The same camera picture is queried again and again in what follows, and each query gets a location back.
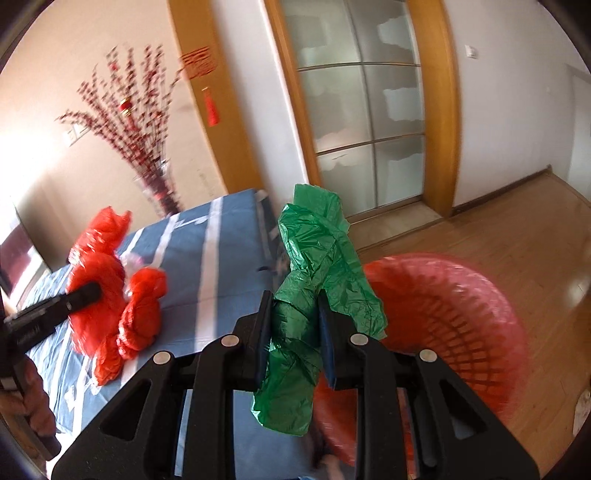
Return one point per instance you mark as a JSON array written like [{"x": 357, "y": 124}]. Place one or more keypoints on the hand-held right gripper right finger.
[{"x": 327, "y": 350}]

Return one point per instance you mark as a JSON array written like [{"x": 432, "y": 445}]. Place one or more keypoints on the white door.
[{"x": 579, "y": 129}]

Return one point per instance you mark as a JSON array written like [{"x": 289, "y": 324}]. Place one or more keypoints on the blue striped bed sheet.
[{"x": 217, "y": 240}]

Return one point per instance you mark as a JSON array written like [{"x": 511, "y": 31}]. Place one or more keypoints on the person's left hand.
[{"x": 39, "y": 401}]

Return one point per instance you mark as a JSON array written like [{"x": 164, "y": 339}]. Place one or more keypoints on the dark television screen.
[{"x": 21, "y": 249}]

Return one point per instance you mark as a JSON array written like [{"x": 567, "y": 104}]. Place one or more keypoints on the white wall socket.
[{"x": 74, "y": 134}]

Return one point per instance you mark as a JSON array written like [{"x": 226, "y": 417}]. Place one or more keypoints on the red hanging knot ornament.
[{"x": 198, "y": 64}]

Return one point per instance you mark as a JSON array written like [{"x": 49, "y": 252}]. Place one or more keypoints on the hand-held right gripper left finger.
[{"x": 264, "y": 344}]

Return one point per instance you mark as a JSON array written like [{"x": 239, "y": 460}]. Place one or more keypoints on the white light switch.
[{"x": 472, "y": 51}]

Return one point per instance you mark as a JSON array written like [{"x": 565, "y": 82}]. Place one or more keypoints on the red hanging tassel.
[{"x": 211, "y": 110}]

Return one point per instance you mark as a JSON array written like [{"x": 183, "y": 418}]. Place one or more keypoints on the red plastic basket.
[{"x": 443, "y": 314}]

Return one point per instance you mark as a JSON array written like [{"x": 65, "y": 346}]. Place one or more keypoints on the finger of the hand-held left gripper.
[{"x": 81, "y": 296}]

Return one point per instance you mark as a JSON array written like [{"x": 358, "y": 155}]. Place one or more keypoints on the frosted glass sliding door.
[{"x": 360, "y": 106}]

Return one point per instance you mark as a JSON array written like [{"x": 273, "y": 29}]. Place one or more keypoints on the glass vase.
[{"x": 159, "y": 194}]

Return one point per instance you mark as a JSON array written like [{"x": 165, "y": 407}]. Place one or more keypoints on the green plastic bag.
[{"x": 318, "y": 258}]

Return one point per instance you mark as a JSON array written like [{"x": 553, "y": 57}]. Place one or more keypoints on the red plastic bag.
[{"x": 99, "y": 272}]

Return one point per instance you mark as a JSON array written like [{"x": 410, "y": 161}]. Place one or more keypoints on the red berry branches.
[{"x": 134, "y": 124}]

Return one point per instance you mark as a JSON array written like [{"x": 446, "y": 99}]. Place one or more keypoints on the wooden door frame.
[{"x": 441, "y": 115}]

